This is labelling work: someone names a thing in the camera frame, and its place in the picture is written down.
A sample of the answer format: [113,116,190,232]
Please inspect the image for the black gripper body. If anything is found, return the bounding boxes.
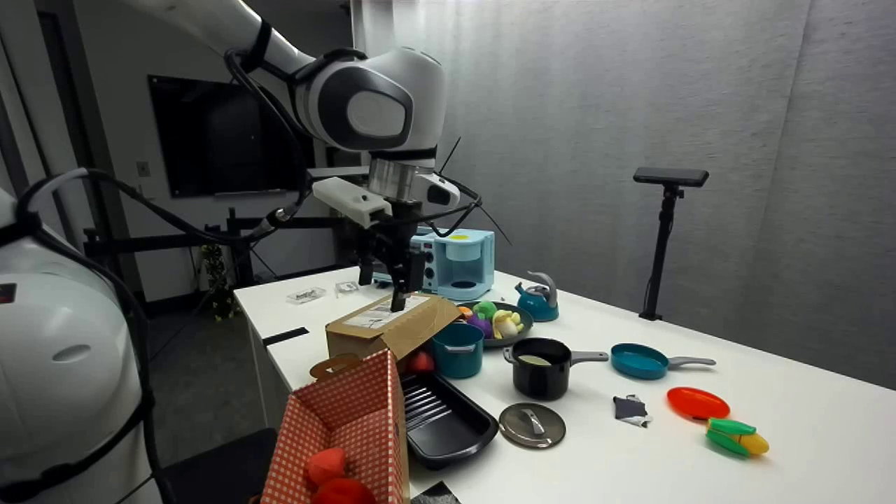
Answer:
[359,196,428,276]

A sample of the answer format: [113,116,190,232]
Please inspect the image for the glass lid with handle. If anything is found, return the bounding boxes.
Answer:
[497,402,568,454]

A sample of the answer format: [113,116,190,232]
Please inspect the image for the teal toy pot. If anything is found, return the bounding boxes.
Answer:
[428,319,487,381]

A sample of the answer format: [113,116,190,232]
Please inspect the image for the brown cardboard box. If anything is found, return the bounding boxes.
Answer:
[322,291,462,363]

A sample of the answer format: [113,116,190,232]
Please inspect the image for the blue toy toaster oven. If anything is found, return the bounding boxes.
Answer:
[408,227,499,307]

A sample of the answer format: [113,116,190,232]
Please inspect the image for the yellow plush vegetable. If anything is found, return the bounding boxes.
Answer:
[491,309,527,342]

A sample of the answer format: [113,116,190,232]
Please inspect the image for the black tape strip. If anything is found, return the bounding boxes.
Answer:
[261,326,312,349]

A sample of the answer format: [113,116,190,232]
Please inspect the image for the dark plate with plush food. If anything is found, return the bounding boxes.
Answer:
[460,300,534,351]

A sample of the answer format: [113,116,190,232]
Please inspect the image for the red checkered basket box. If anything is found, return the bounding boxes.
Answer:
[257,349,415,504]

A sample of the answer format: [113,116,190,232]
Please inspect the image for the teal toy kettle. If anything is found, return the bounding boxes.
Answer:
[515,270,564,326]

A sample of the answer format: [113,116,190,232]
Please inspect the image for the black baking tray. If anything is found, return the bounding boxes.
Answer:
[401,370,502,472]

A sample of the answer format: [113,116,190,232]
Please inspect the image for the red round toy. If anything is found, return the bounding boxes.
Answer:
[303,445,357,490]

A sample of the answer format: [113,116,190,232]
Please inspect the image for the black flat object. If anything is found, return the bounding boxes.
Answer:
[407,480,462,504]

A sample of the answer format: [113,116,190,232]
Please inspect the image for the teal toy frying pan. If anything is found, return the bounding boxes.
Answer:
[607,342,719,384]

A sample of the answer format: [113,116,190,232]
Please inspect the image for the black tripod stand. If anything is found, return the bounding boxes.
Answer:
[639,183,688,323]

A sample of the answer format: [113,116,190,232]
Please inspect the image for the orange toy plate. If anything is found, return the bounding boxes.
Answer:
[663,384,733,426]

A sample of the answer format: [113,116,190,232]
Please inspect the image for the toy corn cob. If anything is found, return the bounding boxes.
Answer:
[704,417,774,463]

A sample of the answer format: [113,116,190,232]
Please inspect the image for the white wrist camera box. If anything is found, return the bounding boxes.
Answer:
[312,171,462,231]

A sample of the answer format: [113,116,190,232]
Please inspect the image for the black pot with handle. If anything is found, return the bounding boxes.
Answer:
[502,336,610,405]

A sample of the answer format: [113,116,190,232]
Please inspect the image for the black wall monitor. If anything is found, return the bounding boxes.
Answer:
[145,74,319,203]

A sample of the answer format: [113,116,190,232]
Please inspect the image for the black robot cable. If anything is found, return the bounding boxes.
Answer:
[0,167,317,504]

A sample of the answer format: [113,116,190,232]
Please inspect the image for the black camera mount rail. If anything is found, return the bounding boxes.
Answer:
[82,211,317,260]

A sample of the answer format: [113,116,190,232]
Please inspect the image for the black camera on stand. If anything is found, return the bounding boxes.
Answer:
[632,167,712,192]

